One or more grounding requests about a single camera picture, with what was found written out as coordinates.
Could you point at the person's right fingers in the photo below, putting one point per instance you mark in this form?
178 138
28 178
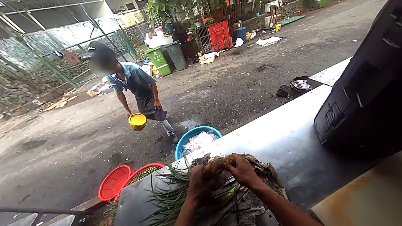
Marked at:
233 160

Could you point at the red plastic basin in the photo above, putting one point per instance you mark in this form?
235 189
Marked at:
114 182
135 173

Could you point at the pile of white plastic packets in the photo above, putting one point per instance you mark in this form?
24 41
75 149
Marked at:
201 140

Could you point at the open cardboard box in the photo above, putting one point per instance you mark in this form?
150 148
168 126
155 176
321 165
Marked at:
94 91

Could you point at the person's left fingers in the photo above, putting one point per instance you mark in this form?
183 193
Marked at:
205 159

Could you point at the green climbing plant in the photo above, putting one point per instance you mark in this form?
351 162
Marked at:
163 11

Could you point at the dark green wheeled bin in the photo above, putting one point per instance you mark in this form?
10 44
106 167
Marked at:
176 56

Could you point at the black metal frame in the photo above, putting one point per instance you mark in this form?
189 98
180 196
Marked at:
40 211

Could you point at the bunch with brown roots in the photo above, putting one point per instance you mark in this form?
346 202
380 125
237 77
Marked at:
216 166

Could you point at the heap of thin green stalks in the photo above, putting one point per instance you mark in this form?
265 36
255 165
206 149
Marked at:
143 174

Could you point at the white speckled board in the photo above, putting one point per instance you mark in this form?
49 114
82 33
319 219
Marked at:
331 72

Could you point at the white flat sheet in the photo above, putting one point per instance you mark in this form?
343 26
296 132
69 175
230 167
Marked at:
268 40

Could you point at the pile of wooden scraps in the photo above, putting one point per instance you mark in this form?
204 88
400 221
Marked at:
59 103

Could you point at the bright green wheeled bin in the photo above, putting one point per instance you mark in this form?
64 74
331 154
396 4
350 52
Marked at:
159 61

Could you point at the large black plastic case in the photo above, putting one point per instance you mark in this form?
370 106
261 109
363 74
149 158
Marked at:
364 94

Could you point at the blue round basin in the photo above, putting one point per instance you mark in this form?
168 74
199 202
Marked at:
181 145

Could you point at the green flat board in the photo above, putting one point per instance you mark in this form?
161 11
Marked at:
291 20

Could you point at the brown stained board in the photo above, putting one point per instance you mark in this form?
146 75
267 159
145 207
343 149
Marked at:
364 194

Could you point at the person's left hand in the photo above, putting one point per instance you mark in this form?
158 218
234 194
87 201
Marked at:
197 182

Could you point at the person's right hand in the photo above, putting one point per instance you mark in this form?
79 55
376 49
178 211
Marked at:
245 172

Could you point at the white plastic bag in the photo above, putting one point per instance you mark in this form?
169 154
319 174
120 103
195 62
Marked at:
238 42

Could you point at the white foam box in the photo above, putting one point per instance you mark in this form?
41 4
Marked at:
159 40

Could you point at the person's left forearm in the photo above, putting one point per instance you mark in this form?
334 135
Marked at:
187 213

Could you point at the yellow bucket with lid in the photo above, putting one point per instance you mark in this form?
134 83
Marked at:
137 121

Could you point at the person's right forearm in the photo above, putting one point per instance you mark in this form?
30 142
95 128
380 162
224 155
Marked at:
281 204

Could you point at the pile of green scallions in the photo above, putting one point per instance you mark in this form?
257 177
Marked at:
176 195

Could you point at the dark rough lump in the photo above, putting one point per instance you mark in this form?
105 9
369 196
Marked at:
283 90

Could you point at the black round bucket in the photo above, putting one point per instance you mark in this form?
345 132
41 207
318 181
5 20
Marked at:
297 91

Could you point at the blue plastic drum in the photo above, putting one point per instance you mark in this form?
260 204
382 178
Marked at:
240 33

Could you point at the green metal fence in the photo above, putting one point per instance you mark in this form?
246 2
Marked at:
59 70

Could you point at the red crate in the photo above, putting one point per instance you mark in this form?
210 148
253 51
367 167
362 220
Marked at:
219 36

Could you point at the pile of dry brown leaves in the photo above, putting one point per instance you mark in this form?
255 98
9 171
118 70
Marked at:
269 179

